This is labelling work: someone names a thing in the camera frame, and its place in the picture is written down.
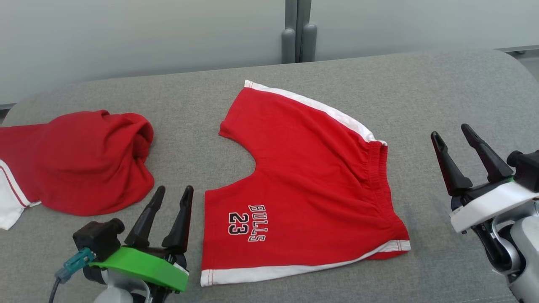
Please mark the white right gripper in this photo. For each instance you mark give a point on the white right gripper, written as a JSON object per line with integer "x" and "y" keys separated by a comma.
{"x": 492, "y": 204}

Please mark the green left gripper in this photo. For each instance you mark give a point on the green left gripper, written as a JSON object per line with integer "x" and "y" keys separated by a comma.
{"x": 147, "y": 265}

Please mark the red shirt with white sleeves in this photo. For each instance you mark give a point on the red shirt with white sleeves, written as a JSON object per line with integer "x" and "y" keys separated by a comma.
{"x": 80, "y": 164}

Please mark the red Bulls 23 shorts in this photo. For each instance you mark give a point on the red Bulls 23 shorts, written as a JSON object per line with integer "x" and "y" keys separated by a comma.
{"x": 311, "y": 181}

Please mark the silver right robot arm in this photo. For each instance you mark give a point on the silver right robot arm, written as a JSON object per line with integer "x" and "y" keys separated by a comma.
{"x": 526, "y": 244}

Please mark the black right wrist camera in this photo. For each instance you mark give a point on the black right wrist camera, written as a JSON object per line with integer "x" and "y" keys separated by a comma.
{"x": 526, "y": 168}

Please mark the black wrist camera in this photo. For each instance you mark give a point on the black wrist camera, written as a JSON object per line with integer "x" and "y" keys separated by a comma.
{"x": 99, "y": 237}
{"x": 526, "y": 168}

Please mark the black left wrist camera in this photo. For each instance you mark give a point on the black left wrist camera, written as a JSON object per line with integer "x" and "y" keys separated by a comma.
{"x": 99, "y": 237}

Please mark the grey partition base rail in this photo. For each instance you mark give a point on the grey partition base rail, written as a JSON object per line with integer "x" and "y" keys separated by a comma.
{"x": 518, "y": 48}

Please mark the grey double partition post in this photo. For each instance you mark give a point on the grey double partition post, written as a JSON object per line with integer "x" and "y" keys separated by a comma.
{"x": 290, "y": 38}

